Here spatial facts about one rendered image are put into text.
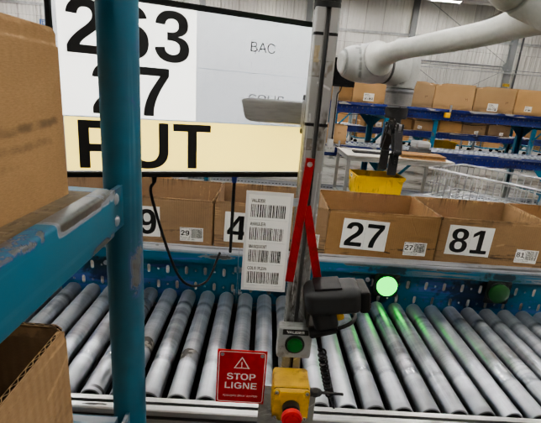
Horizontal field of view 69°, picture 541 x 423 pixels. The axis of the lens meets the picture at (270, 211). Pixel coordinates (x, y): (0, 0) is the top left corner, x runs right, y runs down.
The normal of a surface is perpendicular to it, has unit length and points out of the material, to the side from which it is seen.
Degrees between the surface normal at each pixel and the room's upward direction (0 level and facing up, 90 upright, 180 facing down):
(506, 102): 90
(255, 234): 90
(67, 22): 86
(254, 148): 86
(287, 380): 0
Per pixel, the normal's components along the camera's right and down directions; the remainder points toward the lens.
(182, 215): 0.01, 0.29
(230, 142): 0.35, 0.23
